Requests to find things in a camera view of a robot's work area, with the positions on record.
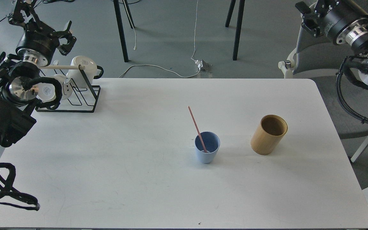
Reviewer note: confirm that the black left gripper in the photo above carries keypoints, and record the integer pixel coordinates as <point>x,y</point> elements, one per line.
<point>36,38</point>

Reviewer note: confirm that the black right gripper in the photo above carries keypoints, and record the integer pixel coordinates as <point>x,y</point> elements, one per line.
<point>342,21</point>

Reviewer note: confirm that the blue plastic cup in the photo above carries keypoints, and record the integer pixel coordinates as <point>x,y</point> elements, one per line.
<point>206,146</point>

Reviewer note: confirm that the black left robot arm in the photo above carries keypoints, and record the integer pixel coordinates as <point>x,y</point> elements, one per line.
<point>22,89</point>

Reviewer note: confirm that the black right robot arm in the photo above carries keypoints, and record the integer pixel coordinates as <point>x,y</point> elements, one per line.
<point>355,68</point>

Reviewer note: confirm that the grey office chair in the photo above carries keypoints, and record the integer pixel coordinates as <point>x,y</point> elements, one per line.
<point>319,59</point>

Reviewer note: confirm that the white mug on rack left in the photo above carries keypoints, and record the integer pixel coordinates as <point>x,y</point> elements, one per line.
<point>46,92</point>

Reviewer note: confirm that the black table leg right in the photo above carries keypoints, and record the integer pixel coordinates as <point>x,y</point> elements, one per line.
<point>238,25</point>

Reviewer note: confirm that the black table leg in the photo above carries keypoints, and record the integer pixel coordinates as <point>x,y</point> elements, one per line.
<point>238,25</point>
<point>120,25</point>

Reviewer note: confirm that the black table leg left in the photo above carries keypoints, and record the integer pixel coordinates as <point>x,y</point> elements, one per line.
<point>120,25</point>

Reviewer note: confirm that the bamboo cylindrical holder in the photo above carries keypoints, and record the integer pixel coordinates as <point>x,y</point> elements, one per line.
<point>269,133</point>

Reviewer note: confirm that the white power plug adapter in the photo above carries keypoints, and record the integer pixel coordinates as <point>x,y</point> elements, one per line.
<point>202,65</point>

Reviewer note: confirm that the black wire mug rack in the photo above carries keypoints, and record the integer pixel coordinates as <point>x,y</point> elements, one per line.
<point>82,71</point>

